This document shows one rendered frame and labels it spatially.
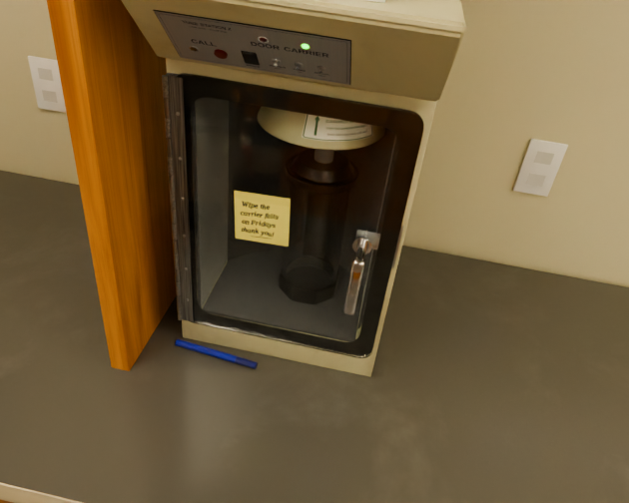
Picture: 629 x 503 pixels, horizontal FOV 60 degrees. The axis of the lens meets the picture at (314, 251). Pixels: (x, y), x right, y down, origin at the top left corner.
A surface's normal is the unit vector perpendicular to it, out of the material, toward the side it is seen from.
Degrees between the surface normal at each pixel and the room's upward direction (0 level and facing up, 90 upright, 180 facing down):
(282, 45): 135
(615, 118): 90
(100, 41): 90
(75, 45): 90
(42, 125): 90
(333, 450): 0
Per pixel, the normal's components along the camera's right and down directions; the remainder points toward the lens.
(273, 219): -0.18, 0.56
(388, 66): -0.20, 0.97
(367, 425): 0.10, -0.80
